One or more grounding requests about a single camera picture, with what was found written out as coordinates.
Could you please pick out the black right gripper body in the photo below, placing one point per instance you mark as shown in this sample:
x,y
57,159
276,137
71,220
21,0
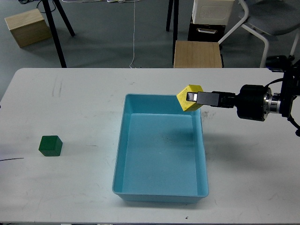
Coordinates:
x,y
251,102

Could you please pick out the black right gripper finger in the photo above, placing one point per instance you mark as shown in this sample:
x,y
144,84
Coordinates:
x,y
203,98

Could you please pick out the yellow wooden cube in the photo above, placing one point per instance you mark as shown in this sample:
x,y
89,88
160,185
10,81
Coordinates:
x,y
185,104

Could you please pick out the green wooden cube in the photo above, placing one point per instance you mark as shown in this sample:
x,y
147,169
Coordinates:
x,y
50,146

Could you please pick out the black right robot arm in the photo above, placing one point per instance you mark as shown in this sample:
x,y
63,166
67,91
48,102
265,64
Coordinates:
x,y
282,102

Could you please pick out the light wooden box left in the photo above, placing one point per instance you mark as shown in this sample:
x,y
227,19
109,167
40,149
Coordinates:
x,y
28,27

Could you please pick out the wooden stool centre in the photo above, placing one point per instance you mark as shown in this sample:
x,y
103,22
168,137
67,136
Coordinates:
x,y
194,54

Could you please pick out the black drawer cabinet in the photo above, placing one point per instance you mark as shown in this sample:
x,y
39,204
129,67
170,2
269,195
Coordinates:
x,y
205,32

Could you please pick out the light blue plastic bin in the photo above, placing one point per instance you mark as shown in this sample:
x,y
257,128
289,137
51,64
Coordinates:
x,y
160,156

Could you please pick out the grey white chair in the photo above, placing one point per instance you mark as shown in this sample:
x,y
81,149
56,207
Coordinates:
x,y
268,17

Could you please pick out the white air purifier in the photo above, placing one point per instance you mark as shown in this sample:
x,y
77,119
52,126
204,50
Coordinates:
x,y
211,12

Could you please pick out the black table legs left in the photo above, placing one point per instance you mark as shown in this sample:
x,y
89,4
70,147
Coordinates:
x,y
53,30

